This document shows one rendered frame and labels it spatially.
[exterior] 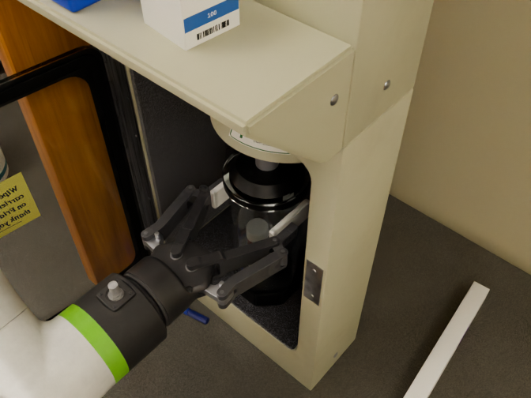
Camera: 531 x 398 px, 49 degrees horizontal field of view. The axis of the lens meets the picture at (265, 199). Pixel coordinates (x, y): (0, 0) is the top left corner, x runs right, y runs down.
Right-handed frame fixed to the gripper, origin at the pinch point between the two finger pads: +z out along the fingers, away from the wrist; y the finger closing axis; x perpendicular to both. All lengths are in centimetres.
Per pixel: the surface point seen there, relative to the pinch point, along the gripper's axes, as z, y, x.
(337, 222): -5.5, -14.1, -11.4
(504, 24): 36.7, -10.7, -12.3
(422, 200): 36.8, -6.7, 26.0
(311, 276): -6.4, -12.4, -1.6
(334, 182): -6.4, -13.7, -17.3
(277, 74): -12.7, -12.2, -31.5
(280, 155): -3.4, -5.0, -13.0
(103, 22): -16.3, 1.6, -31.5
